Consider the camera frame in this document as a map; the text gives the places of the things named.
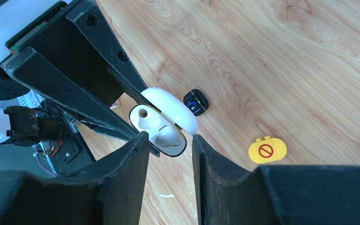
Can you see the pink patterned card box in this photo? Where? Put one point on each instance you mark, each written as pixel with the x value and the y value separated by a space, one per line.
pixel 115 105

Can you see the white paper scrap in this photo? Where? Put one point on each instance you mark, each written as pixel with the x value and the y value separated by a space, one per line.
pixel 166 196

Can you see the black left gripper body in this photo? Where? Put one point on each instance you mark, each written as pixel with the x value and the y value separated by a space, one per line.
pixel 58 40

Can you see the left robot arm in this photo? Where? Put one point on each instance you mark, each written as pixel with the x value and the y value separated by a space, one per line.
pixel 29 125

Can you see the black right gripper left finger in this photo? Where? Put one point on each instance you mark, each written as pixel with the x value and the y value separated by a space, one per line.
pixel 107 192

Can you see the glossy black earbud charging case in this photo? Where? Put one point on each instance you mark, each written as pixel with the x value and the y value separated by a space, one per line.
pixel 196 102

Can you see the white earbud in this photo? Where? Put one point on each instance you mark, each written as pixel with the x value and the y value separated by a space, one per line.
pixel 163 134

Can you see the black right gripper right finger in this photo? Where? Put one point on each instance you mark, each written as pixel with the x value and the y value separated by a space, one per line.
pixel 227 194

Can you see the white earbud charging case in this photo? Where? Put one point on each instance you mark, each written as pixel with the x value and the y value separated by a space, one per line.
pixel 172 111

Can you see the yellow toy sign block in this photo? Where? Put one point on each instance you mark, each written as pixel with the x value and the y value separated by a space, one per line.
pixel 267 150

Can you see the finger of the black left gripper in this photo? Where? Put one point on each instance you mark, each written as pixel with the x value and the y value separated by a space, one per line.
pixel 90 102
pixel 115 73

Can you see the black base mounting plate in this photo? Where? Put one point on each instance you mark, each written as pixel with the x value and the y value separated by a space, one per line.
pixel 73 155

